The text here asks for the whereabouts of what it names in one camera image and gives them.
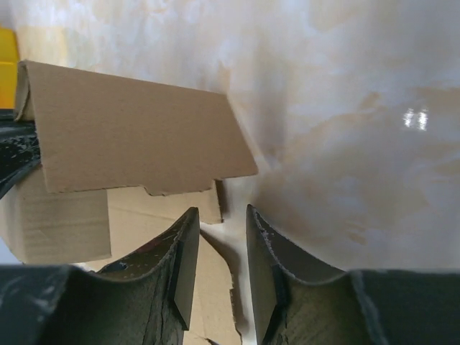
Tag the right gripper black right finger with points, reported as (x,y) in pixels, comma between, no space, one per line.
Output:
(299,299)

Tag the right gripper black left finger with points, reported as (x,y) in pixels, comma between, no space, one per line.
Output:
(143,298)

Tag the brown cardboard paper box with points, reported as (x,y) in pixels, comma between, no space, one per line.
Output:
(121,161)

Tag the yellow plastic tray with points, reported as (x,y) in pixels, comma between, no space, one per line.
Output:
(9,58)

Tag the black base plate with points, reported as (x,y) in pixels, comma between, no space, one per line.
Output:
(20,151)

